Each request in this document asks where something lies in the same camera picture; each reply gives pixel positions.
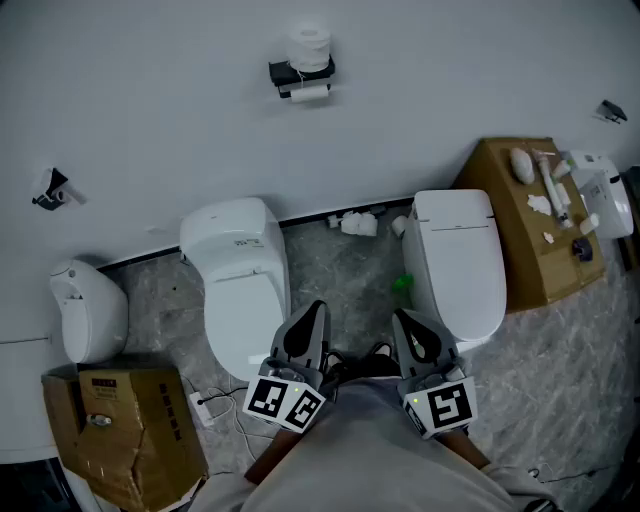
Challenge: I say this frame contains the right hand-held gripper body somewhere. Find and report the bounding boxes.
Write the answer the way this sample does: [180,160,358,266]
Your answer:
[398,351,480,442]

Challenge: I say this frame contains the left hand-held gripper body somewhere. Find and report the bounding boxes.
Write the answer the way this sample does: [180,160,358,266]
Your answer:
[242,355,335,434]

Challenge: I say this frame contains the white toilet paper roll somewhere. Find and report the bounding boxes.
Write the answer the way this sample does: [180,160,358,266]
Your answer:
[285,21,332,73]

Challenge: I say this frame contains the person's left forearm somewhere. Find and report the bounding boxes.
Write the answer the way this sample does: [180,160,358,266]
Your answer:
[243,424,306,486]

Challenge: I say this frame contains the person's right forearm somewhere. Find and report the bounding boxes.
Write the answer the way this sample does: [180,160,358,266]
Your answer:
[439,427,492,471]

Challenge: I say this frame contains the white round-tank toilet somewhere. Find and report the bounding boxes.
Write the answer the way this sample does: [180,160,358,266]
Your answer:
[178,196,292,384]

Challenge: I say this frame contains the white rectangular-lid toilet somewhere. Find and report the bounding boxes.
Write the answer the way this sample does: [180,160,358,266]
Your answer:
[401,188,508,354]

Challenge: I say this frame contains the white ceramic urinal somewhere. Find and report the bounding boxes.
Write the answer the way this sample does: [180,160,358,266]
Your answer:
[48,258,130,365]

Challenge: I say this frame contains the black toilet paper holder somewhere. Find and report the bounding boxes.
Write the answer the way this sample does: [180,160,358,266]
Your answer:
[268,53,336,101]

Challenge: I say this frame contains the person's right black shoe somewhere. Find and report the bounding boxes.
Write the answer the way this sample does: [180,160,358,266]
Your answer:
[367,342,401,382]

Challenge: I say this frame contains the person's black shoe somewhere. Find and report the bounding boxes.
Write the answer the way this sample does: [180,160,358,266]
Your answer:
[324,349,352,397]
[367,342,401,382]

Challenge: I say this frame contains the person's left black shoe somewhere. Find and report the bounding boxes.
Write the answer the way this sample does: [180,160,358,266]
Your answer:
[324,349,352,397]

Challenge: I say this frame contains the white power strip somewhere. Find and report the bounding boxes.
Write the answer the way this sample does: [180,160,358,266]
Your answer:
[188,391,215,426]

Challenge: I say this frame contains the person's grey sweatshirt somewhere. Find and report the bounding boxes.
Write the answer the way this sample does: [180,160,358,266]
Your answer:
[187,377,566,512]

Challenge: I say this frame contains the large brown cardboard box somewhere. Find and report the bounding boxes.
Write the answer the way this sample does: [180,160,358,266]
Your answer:
[452,137,607,315]

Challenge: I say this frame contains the torn brown cardboard box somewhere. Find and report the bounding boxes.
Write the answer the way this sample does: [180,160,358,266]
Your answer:
[41,355,210,512]

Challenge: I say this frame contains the white plastic drain pipe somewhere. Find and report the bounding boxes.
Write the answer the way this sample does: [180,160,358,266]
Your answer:
[531,148,574,230]

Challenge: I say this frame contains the white oval pouch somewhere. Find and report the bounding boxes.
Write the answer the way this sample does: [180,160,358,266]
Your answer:
[509,147,535,185]

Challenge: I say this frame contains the white framed dark panel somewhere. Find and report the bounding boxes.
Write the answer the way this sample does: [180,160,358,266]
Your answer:
[0,457,101,512]

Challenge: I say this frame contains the white cable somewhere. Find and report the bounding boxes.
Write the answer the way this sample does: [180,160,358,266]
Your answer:
[209,384,274,454]

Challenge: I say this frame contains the thin black floor cable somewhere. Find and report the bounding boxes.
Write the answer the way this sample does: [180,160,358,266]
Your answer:
[529,462,621,485]

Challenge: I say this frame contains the black wall-mounted holder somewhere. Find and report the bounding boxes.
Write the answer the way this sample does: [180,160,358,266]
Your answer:
[594,99,629,125]

